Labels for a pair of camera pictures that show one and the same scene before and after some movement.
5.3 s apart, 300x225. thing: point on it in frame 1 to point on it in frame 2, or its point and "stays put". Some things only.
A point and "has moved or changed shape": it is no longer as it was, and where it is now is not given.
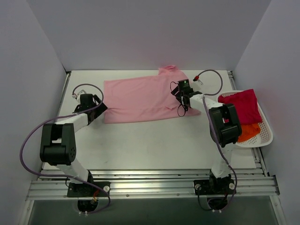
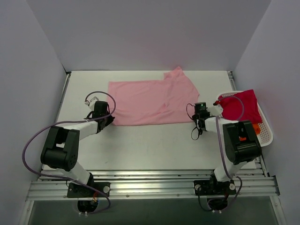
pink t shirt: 137,98 has moved or changed shape
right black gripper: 179,92 to 197,117
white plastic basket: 265,136 stays put
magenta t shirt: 246,102 stays put
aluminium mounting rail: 250,183 stays put
